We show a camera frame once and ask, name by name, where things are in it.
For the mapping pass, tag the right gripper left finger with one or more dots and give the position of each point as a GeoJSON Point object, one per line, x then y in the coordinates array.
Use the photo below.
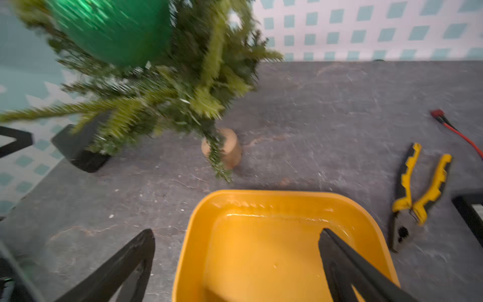
{"type": "Point", "coordinates": [126, 274]}

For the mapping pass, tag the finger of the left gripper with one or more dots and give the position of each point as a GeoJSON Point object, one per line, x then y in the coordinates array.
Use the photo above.
{"type": "Point", "coordinates": [21, 140]}

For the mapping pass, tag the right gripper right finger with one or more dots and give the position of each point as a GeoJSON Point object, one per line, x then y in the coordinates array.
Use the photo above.
{"type": "Point", "coordinates": [348, 273]}

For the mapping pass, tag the yellow plastic tray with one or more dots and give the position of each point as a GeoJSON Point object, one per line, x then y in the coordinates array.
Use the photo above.
{"type": "Point", "coordinates": [247, 245]}

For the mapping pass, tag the green glitter ball ornament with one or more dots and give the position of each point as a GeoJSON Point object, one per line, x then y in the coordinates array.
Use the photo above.
{"type": "Point", "coordinates": [122, 33]}

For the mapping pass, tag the wooden tree base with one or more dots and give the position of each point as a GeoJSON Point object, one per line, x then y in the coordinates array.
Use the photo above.
{"type": "Point", "coordinates": [221, 148]}

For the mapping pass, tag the small green christmas tree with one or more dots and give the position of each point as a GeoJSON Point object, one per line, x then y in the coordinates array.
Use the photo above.
{"type": "Point", "coordinates": [215, 49]}

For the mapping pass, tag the black plastic tool case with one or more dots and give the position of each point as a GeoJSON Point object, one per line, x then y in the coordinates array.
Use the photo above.
{"type": "Point", "coordinates": [74, 146]}

